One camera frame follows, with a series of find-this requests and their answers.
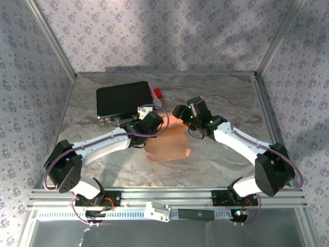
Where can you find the pink cylinder with white cap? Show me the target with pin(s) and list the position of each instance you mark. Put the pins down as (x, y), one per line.
(155, 99)

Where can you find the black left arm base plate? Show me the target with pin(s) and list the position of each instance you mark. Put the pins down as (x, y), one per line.
(117, 198)

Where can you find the aluminium frame post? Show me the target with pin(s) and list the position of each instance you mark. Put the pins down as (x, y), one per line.
(278, 38)
(53, 38)

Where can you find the black bar device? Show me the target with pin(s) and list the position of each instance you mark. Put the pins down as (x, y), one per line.
(196, 214)

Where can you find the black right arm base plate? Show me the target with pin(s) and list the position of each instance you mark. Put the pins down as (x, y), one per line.
(218, 198)

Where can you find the white plastic bracket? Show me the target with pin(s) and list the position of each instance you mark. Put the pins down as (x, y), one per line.
(156, 212)

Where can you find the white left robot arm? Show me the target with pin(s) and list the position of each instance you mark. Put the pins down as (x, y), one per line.
(102, 149)

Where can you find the red block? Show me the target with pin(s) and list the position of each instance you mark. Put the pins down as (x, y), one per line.
(158, 93)

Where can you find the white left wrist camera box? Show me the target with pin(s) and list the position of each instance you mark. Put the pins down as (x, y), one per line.
(145, 110)

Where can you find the black hard case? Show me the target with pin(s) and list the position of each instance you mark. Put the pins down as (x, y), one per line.
(120, 99)

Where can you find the aluminium frame rail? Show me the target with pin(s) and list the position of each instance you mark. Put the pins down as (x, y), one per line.
(268, 115)
(307, 226)
(28, 229)
(167, 73)

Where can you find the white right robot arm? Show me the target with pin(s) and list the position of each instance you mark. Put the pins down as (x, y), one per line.
(239, 139)

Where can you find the wide aluminium base rail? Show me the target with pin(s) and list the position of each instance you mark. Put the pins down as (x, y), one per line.
(167, 195)

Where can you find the brown cardboard paper box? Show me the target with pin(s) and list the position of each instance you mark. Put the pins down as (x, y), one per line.
(167, 149)

